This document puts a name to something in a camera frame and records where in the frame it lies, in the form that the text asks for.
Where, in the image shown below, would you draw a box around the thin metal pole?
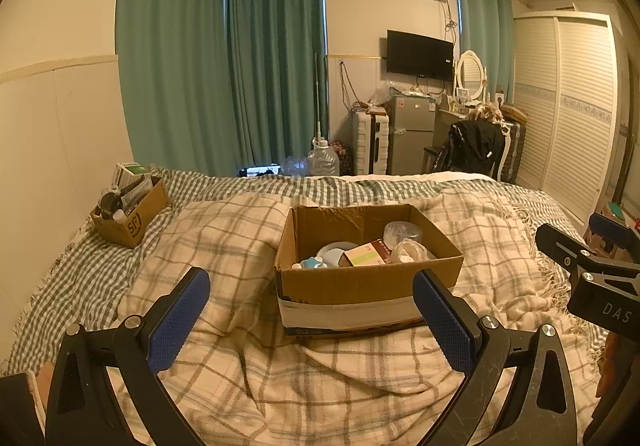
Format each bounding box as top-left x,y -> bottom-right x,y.
313,53 -> 321,147

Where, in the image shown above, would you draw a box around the black jacket on chair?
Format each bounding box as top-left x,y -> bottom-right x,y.
432,119 -> 505,173

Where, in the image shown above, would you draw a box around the clear round plastic container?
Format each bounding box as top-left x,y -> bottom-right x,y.
383,220 -> 424,247

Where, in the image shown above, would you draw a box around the green and white carton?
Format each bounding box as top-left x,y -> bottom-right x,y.
115,162 -> 154,187

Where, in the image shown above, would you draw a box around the white oval vanity mirror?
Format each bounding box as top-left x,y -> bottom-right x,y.
454,50 -> 487,102

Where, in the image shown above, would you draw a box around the narrow green curtain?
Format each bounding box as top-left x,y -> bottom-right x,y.
452,0 -> 516,103

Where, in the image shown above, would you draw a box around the dark suitcase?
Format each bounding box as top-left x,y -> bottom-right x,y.
499,118 -> 526,182

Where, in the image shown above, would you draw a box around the dark floral bag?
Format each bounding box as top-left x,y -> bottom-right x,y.
329,140 -> 355,176

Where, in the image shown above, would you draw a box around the small cardboard box with bottles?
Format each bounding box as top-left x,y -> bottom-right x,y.
90,175 -> 171,250

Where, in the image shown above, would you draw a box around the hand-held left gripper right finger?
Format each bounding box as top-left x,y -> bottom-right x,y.
412,268 -> 576,446

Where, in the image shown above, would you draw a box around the white and blue gadget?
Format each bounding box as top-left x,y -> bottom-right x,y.
292,255 -> 342,271

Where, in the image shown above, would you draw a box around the white round dish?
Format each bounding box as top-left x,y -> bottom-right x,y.
315,241 -> 359,268

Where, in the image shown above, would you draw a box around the beige plaid blanket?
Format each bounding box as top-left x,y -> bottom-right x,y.
107,188 -> 609,446

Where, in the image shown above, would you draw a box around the white louvred wardrobe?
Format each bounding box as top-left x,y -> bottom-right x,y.
512,10 -> 621,228

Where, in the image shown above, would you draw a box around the black wall television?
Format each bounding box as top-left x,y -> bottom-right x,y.
385,29 -> 455,81

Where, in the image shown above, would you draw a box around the large clear water jug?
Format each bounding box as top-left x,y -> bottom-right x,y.
305,138 -> 341,177

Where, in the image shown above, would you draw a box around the brown and white medicine box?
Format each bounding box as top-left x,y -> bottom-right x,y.
339,239 -> 397,268

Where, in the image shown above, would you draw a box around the wide green curtain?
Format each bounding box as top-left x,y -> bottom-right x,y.
114,0 -> 237,178

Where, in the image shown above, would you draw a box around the clear plastic bottle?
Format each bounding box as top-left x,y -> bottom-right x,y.
279,155 -> 309,176

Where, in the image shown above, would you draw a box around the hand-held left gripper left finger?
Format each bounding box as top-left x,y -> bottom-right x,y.
45,267 -> 211,446

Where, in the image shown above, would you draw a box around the grey mini fridge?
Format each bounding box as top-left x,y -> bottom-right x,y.
387,93 -> 437,176

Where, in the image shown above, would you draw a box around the large cardboard box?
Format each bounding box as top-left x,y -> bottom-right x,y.
274,204 -> 464,338

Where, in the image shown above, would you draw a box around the green curtain by window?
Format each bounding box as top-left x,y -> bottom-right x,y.
227,0 -> 329,173

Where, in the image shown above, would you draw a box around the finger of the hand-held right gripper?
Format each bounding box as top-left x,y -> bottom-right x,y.
589,211 -> 632,260
535,223 -> 640,278

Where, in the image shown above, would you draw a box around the white suitcase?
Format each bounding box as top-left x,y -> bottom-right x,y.
351,111 -> 391,176

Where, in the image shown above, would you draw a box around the clear plastic bag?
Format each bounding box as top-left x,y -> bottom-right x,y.
369,80 -> 396,107

